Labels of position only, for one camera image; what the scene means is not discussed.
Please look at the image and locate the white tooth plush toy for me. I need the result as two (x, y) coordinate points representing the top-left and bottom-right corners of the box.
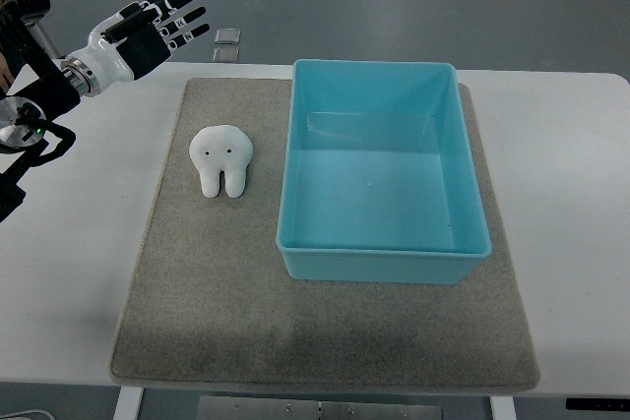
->
(189, 125), (254, 199)

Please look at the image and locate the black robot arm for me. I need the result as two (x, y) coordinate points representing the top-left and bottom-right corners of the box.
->
(1, 0), (101, 219)

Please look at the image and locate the metal table base plate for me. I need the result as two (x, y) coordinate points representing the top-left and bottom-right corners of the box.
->
(196, 395), (443, 420)

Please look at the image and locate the black label strip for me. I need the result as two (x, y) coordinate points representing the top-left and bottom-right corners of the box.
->
(565, 397), (630, 412)

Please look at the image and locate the white cable at bottom left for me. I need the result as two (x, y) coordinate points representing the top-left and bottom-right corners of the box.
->
(0, 407), (50, 420)

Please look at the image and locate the blue plastic box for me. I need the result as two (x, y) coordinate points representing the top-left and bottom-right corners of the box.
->
(277, 59), (492, 284)

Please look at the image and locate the floor socket plate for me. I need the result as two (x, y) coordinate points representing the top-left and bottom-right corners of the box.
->
(213, 47), (239, 63)
(215, 28), (241, 45)

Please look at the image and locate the upper floor socket plate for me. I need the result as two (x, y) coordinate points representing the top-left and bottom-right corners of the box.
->
(215, 28), (241, 45)

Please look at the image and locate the white table leg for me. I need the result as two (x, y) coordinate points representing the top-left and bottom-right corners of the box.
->
(112, 387), (144, 420)
(489, 396), (517, 420)

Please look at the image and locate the lower floor socket plate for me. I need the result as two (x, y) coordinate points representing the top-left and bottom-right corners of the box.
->
(213, 47), (239, 63)

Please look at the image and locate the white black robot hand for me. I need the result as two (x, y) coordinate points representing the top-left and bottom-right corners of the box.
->
(61, 0), (210, 95)

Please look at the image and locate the white left table leg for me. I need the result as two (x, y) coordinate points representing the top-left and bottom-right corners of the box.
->
(112, 387), (144, 420)

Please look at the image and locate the white right table leg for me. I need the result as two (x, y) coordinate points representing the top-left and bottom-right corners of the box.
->
(489, 396), (517, 420)

